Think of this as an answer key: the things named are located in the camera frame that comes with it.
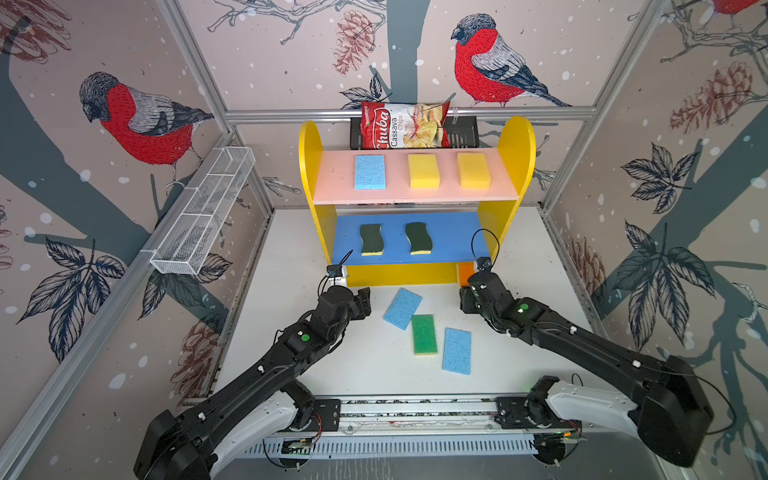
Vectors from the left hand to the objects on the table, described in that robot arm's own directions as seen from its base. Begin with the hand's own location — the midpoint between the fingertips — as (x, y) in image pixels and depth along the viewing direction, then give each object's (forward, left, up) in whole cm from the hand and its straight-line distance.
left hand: (360, 291), depth 78 cm
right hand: (+1, -29, -5) cm, 30 cm away
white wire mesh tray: (+11, +41, +14) cm, 45 cm away
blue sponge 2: (-11, -27, -16) cm, 33 cm away
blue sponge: (+3, -12, -16) cm, 20 cm away
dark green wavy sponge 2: (+19, -17, 0) cm, 26 cm away
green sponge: (-6, -18, -15) cm, 24 cm away
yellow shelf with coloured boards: (+33, -15, -6) cm, 37 cm away
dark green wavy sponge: (+18, -3, 0) cm, 18 cm away
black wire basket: (+47, -31, +19) cm, 60 cm away
